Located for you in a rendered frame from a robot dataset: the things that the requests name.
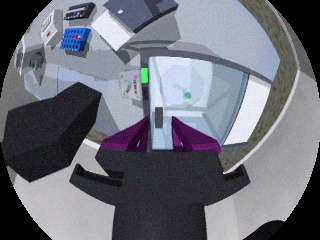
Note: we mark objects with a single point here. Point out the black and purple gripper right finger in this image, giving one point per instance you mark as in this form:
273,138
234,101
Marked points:
191,139

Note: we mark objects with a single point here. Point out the white block with round holes on base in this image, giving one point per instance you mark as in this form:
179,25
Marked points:
31,51

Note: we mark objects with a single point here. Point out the white block with grey holes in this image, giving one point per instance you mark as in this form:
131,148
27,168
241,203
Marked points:
50,31

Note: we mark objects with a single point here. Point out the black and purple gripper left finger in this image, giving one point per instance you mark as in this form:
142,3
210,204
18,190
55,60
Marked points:
129,138

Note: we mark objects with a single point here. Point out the blue tube rack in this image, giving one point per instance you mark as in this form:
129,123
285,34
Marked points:
68,39

